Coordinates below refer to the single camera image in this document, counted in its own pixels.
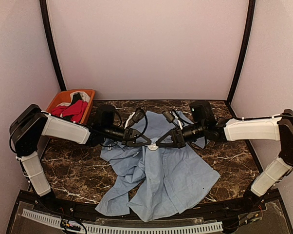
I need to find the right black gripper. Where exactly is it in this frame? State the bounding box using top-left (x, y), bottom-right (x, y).
top-left (156, 120), bottom-right (206, 148)

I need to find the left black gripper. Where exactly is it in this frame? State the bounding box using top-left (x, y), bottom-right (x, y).
top-left (103, 124), bottom-right (152, 148)

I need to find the light blue shirt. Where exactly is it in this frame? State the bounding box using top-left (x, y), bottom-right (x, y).
top-left (94, 111), bottom-right (220, 223)

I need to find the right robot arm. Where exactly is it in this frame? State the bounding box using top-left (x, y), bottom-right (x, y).
top-left (156, 100), bottom-right (293, 212)

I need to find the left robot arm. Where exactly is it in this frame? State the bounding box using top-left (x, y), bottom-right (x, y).
top-left (9, 104), bottom-right (151, 213)

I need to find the red cloth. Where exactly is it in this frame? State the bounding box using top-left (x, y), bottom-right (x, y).
top-left (51, 100), bottom-right (88, 122)

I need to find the white cloth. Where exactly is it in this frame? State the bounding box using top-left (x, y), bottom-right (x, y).
top-left (70, 91), bottom-right (91, 103)

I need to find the dark green cloth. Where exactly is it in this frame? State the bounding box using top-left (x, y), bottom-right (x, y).
top-left (70, 92), bottom-right (83, 106)

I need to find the orange plastic basket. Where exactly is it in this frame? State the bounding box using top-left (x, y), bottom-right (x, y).
top-left (46, 89), bottom-right (95, 124)

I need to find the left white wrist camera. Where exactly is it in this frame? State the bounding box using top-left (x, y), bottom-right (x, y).
top-left (124, 109), bottom-right (145, 129)

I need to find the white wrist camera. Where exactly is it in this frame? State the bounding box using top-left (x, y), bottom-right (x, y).
top-left (124, 109), bottom-right (145, 129)
top-left (162, 111), bottom-right (183, 130)

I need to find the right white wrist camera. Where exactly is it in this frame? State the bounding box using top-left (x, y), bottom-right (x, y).
top-left (162, 111), bottom-right (183, 130)

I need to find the white perforated cable tray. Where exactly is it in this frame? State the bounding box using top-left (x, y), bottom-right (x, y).
top-left (21, 209), bottom-right (224, 234)

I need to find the black right frame pole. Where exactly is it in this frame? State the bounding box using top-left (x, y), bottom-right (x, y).
top-left (226, 0), bottom-right (256, 105)

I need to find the black frame pole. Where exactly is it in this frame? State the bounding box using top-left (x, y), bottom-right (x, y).
top-left (39, 0), bottom-right (67, 91)
top-left (226, 0), bottom-right (256, 105)

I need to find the black left frame pole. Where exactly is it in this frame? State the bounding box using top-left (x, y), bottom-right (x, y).
top-left (39, 0), bottom-right (67, 91)

